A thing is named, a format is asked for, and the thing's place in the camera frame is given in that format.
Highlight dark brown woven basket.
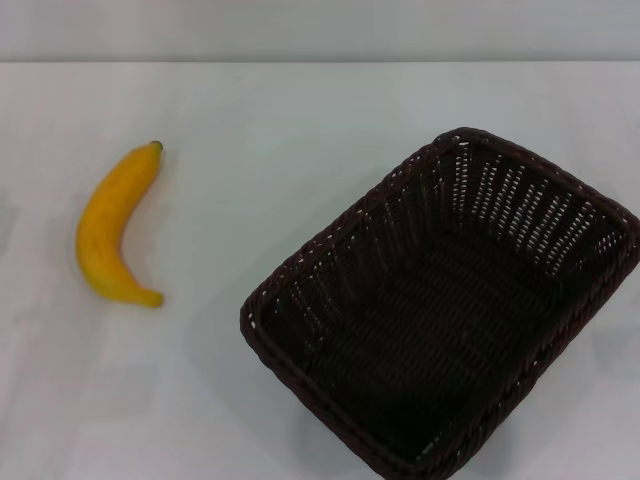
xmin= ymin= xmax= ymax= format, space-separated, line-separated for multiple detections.
xmin=239 ymin=126 xmax=640 ymax=480

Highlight yellow banana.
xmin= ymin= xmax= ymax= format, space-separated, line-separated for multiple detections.
xmin=75 ymin=141 xmax=165 ymax=310

